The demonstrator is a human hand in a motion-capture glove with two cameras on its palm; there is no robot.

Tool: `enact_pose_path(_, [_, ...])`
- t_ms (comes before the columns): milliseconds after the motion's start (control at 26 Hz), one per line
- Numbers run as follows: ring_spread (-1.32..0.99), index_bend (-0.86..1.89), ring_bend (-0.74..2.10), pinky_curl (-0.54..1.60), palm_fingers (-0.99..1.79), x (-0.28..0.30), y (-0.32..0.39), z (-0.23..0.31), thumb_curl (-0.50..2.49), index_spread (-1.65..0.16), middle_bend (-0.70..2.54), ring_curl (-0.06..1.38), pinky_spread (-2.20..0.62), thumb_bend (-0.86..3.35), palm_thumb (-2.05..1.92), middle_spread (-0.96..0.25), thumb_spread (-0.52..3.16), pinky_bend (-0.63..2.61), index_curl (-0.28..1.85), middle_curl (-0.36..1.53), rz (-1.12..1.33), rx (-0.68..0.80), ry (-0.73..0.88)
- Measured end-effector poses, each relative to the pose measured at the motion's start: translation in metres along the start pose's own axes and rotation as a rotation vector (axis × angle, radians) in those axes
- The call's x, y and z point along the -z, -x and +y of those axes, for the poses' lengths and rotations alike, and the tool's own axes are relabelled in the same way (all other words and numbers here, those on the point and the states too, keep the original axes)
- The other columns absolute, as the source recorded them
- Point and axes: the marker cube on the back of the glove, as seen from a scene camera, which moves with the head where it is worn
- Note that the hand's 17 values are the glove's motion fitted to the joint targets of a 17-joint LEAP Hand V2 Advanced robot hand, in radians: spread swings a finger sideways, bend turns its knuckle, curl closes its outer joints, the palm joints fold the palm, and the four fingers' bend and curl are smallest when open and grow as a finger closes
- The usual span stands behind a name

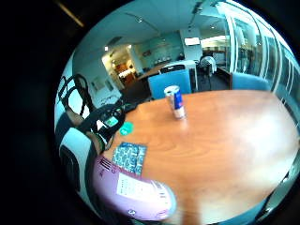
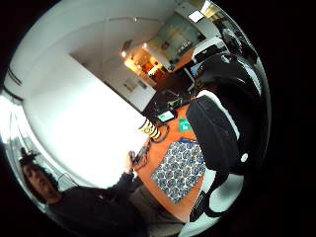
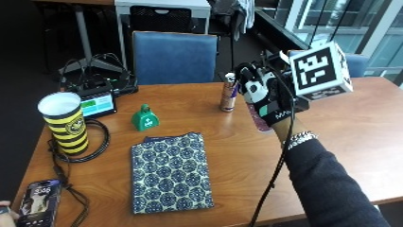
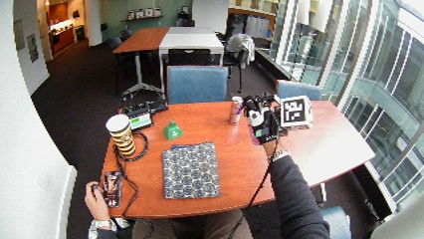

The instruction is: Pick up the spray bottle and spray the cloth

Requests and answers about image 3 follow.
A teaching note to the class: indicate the purple patterned pouch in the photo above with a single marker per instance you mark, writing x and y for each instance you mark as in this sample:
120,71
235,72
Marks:
259,121

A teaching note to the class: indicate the black smartphone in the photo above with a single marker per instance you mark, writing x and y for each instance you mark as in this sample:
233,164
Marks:
39,203

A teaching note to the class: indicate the grey table leg with base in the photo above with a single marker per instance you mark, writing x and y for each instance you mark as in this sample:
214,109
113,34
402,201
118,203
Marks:
85,47

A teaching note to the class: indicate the grey hanging jacket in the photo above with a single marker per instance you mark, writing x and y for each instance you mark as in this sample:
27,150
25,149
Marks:
241,15

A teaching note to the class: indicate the white cube with black markers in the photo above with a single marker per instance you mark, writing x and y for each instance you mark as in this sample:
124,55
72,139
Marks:
315,70

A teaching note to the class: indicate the black mesh chair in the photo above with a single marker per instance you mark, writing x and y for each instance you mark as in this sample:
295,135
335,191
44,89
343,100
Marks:
160,19

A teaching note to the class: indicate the blue patterned fabric pouch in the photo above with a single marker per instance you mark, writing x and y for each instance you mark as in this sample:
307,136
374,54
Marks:
170,173

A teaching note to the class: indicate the green cowbell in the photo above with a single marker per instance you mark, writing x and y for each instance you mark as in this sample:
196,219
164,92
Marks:
145,120

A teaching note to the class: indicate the yellow black striped cup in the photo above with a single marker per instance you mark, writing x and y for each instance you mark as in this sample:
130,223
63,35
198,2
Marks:
67,126

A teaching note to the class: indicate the small device with green screen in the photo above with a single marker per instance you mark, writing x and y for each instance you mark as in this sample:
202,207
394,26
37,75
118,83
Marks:
97,104

